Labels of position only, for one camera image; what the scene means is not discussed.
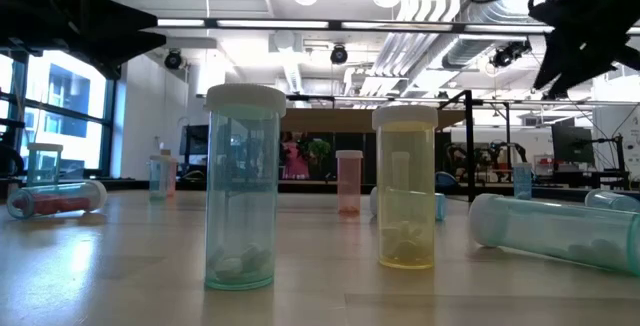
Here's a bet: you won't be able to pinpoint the black ceiling light rail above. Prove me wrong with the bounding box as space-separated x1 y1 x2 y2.
149 17 640 35

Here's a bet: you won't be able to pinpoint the green background plant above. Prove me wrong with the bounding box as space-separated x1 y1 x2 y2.
299 137 332 180

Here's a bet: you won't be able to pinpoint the silver ventilation duct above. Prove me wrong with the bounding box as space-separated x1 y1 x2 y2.
442 0 551 70

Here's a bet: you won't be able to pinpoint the blue bottle red capsules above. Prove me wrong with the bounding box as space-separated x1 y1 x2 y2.
6 180 108 220

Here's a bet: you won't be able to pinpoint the blue medicine bottle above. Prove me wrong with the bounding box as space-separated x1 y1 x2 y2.
513 162 533 201

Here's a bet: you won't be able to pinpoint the black computer monitor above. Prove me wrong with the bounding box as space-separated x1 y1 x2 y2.
179 124 210 157
551 124 596 165

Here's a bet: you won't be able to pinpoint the blue bottle white tablets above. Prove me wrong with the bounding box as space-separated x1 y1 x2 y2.
369 185 447 223
583 188 640 213

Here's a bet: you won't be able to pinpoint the black table frame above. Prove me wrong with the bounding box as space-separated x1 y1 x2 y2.
0 176 640 202

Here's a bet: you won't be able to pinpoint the dark window frame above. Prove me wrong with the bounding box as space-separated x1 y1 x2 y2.
0 50 119 177

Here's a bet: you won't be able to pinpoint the green bottle mixed pills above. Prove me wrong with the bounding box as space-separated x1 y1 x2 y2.
26 142 65 188

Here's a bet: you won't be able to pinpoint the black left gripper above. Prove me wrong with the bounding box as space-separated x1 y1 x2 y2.
0 0 168 80

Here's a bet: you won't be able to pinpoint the black ceiling spotlight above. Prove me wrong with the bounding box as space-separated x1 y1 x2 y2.
329 43 349 66
163 48 184 71
488 39 533 70

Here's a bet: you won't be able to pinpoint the yellow medicine bottle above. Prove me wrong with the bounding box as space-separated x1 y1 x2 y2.
390 151 412 192
371 104 440 270

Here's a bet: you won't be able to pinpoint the teal medicine bottle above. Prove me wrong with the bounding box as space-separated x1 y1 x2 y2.
468 193 640 276

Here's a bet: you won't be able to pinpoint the pink bottle orange tablets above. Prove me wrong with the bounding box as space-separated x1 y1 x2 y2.
335 149 365 215

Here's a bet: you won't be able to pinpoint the person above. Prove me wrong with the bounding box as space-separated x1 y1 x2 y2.
282 132 311 181

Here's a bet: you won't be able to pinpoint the pink medicine bottle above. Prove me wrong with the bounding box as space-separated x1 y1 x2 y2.
159 148 179 198

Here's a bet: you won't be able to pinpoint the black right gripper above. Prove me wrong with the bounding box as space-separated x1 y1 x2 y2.
528 0 631 99

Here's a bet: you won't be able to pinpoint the wooden shelf black frame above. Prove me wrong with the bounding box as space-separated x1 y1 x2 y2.
217 89 475 203

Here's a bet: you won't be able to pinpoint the black background rig frame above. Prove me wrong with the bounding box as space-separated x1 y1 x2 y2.
472 98 640 190

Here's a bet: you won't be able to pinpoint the blue round chair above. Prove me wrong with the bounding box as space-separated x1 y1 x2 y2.
433 170 459 193

